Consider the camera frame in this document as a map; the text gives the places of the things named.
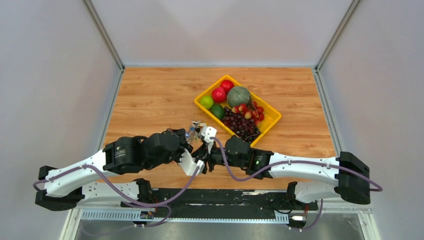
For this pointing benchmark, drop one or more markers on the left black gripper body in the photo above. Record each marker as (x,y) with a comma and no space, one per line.
(176,156)

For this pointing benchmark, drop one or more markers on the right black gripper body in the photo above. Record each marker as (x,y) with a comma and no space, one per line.
(214,156)

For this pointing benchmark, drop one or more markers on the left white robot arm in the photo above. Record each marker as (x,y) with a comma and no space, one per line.
(61,189)

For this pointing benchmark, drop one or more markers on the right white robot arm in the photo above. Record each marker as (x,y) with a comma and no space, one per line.
(344,176)

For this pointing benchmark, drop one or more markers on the purple grape bunch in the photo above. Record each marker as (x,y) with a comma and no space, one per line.
(242,128)

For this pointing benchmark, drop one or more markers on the dark green lime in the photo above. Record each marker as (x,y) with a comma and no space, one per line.
(218,111)

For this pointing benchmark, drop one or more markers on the light green apple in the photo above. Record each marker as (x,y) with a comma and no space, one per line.
(206,101)

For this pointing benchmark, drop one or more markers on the red pomegranate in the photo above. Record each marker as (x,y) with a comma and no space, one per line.
(219,95)

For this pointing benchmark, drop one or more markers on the green netted melon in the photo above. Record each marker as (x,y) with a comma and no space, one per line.
(238,95)

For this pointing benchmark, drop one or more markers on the yellow plastic tray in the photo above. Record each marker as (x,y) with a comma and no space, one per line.
(272,116)

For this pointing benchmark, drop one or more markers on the red apple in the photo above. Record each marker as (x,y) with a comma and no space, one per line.
(227,85)

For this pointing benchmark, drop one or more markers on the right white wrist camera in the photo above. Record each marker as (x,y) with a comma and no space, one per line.
(207,135)

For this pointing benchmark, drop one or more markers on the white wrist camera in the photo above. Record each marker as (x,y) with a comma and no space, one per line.
(189,165)
(207,135)

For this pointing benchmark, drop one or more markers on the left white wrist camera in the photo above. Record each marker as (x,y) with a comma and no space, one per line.
(189,165)

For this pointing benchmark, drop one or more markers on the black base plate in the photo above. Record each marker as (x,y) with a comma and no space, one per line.
(232,204)

